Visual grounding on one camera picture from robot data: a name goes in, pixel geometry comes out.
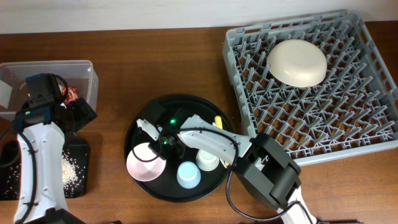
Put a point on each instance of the yellow plastic spoon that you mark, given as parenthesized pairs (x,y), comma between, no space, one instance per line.
(218,122)

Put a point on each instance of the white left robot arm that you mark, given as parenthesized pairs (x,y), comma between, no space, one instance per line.
(41,132)

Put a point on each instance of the white rice pile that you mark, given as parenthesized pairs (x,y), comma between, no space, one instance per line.
(73,179)

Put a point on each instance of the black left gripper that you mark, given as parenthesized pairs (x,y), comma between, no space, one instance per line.
(84,111)

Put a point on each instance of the large cream bowl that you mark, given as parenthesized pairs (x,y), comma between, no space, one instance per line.
(297,63)

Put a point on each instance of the light blue cup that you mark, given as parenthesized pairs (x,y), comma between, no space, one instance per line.
(188,175)

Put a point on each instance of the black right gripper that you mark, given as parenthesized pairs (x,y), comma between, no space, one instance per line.
(162,154)

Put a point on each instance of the round black tray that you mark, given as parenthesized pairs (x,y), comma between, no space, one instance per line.
(166,187)

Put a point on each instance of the black rectangular tray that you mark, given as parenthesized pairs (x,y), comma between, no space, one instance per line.
(77,148)

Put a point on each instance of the pink bowl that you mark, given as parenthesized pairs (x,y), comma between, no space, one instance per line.
(144,171)

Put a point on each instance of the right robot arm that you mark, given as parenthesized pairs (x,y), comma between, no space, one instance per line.
(267,172)

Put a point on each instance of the clear plastic waste bin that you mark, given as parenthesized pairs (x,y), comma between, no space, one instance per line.
(14,93)

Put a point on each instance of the white cup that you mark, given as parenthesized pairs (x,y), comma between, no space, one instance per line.
(206,161)

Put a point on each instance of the grey plastic dishwasher rack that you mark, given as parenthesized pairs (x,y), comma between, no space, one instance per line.
(352,112)

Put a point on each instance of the red snack wrapper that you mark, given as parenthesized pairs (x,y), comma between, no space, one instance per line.
(72,93)

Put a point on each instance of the white plastic spoon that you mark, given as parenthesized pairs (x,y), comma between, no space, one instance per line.
(222,161)

